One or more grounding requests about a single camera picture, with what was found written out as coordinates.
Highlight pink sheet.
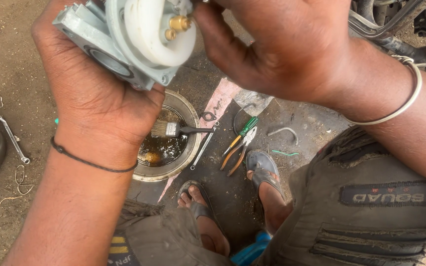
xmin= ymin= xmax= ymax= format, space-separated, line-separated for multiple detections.
xmin=158 ymin=78 xmax=244 ymax=202

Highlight person's left foot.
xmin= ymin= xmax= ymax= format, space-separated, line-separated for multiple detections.
xmin=178 ymin=185 xmax=232 ymax=258

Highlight motorcycle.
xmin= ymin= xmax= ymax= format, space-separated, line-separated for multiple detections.
xmin=348 ymin=0 xmax=426 ymax=80

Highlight bent grey metal rod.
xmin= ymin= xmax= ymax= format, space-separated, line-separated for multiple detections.
xmin=267 ymin=127 xmax=299 ymax=146

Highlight slim silver combination wrench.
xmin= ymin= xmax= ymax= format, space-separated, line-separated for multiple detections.
xmin=190 ymin=121 xmax=220 ymax=171

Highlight grey metal carburetor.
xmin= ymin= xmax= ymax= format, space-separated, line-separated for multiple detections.
xmin=52 ymin=0 xmax=199 ymax=91

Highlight green-handled screwdriver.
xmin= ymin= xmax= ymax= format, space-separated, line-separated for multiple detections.
xmin=222 ymin=116 xmax=259 ymax=157

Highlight crumpled clear plastic bag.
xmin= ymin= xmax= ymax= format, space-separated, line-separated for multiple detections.
xmin=233 ymin=89 xmax=275 ymax=117

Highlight person's right foot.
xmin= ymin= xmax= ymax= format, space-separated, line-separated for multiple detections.
xmin=246 ymin=170 xmax=295 ymax=237

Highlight black-handled paint brush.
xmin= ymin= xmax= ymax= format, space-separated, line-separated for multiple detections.
xmin=151 ymin=119 xmax=216 ymax=138

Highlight orange-handled pliers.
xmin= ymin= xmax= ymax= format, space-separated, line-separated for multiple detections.
xmin=220 ymin=127 xmax=258 ymax=177

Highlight thin green wire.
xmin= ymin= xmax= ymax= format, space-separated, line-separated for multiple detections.
xmin=271 ymin=149 xmax=300 ymax=157

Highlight black rubber mat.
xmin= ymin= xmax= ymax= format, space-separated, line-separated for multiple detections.
xmin=127 ymin=100 xmax=297 ymax=255

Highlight black wire loop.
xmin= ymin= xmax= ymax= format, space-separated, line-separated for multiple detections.
xmin=232 ymin=103 xmax=257 ymax=136

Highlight silver open-end wrench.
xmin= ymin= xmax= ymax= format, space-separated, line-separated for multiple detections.
xmin=0 ymin=115 xmax=30 ymax=165

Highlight person's right hand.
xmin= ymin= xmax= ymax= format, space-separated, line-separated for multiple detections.
xmin=193 ymin=0 xmax=358 ymax=110

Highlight person's foot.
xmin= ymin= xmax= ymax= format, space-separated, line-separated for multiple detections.
xmin=178 ymin=185 xmax=232 ymax=258
xmin=246 ymin=170 xmax=295 ymax=237

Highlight grey sandal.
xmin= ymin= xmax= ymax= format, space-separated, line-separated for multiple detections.
xmin=177 ymin=180 xmax=225 ymax=237
xmin=245 ymin=150 xmax=286 ymax=202

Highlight blue plastic stool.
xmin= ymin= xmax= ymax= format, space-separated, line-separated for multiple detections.
xmin=231 ymin=231 xmax=273 ymax=266

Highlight torn grey trousers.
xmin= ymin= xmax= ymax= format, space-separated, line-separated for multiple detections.
xmin=107 ymin=126 xmax=426 ymax=266

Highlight silver metal bangle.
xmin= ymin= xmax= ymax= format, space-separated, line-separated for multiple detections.
xmin=342 ymin=55 xmax=423 ymax=126

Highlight looped pale wire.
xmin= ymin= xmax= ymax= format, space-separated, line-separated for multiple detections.
xmin=0 ymin=164 xmax=36 ymax=209

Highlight person's left hand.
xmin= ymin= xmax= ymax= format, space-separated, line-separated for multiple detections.
xmin=32 ymin=0 xmax=166 ymax=170

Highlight black cord bracelet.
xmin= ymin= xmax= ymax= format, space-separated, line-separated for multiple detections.
xmin=50 ymin=136 xmax=139 ymax=173

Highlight metal bowl with dark oil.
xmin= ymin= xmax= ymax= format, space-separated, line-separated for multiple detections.
xmin=132 ymin=89 xmax=202 ymax=182

